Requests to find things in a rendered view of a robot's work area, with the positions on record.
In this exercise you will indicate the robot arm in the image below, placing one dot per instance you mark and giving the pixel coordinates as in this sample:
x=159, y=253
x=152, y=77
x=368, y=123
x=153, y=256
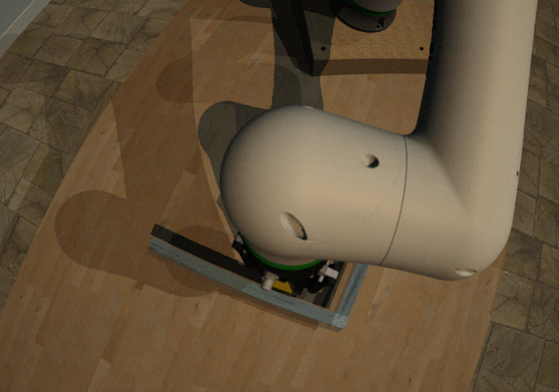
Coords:
x=439, y=202

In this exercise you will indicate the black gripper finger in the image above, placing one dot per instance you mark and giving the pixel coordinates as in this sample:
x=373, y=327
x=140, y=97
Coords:
x=326, y=277
x=239, y=247

